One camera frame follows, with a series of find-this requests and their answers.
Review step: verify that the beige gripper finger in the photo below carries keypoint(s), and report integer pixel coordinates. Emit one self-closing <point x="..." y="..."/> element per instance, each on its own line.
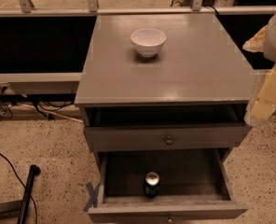
<point x="262" y="103"/>
<point x="256" y="43"/>

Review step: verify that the blue pepsi can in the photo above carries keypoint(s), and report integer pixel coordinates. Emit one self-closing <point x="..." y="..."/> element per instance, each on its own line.
<point x="151" y="184"/>

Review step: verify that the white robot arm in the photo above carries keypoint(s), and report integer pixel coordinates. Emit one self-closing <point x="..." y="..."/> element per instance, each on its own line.
<point x="270" y="41"/>

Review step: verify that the grey wooden drawer cabinet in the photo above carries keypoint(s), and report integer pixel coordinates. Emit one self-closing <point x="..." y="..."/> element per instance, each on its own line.
<point x="199" y="64"/>

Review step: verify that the round metal drawer knob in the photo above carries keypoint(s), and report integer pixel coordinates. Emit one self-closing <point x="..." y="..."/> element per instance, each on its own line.
<point x="169" y="140"/>

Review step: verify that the grey top drawer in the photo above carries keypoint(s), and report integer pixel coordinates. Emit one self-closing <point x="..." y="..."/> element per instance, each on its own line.
<point x="146" y="127"/>

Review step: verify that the grey open middle drawer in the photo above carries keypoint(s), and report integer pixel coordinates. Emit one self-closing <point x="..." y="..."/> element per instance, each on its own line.
<point x="193" y="185"/>

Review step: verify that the white ceramic bowl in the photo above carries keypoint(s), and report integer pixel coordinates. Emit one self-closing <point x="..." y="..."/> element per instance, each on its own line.
<point x="148" y="42"/>

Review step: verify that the black metal stand leg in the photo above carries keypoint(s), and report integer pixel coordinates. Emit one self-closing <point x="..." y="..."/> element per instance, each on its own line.
<point x="19" y="208"/>

